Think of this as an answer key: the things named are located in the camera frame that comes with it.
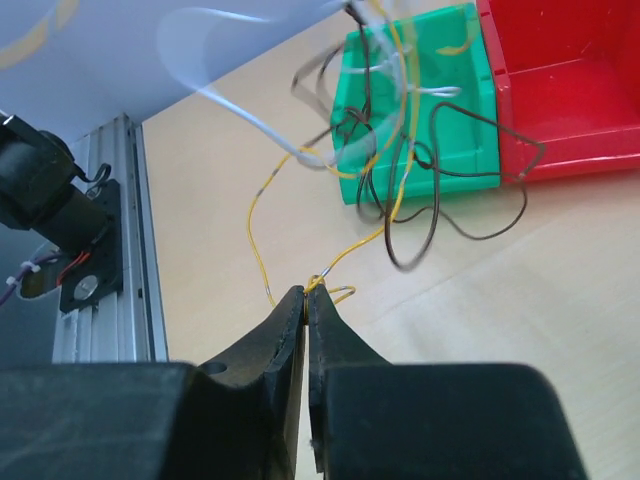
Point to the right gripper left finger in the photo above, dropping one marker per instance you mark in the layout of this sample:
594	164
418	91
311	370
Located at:
233	417

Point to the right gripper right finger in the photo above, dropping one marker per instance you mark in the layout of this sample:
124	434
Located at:
373	419

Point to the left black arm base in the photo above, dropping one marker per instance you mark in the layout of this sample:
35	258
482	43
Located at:
97	271

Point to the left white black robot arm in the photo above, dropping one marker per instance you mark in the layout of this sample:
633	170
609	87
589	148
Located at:
37	191

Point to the left green plastic bin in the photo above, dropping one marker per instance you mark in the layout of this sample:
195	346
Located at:
422	82

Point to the red plastic bin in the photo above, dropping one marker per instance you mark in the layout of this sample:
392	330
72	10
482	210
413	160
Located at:
566	75

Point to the aluminium frame rail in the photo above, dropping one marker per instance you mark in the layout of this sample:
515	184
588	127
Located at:
112	303

